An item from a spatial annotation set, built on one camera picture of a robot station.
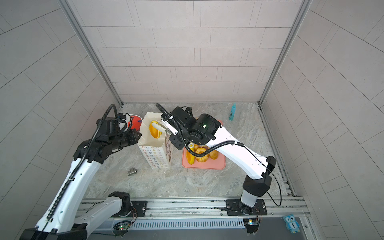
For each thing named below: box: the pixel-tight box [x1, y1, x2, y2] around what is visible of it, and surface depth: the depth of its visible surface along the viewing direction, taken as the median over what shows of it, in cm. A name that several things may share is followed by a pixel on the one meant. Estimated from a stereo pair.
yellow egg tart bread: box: [149, 120, 163, 139], surface depth 70 cm
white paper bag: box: [138, 112, 173, 169], surface depth 73 cm
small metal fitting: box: [127, 167, 138, 176], surface depth 82 cm
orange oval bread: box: [185, 147, 196, 165], surface depth 86 cm
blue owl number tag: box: [282, 214, 300, 234], surface depth 68 cm
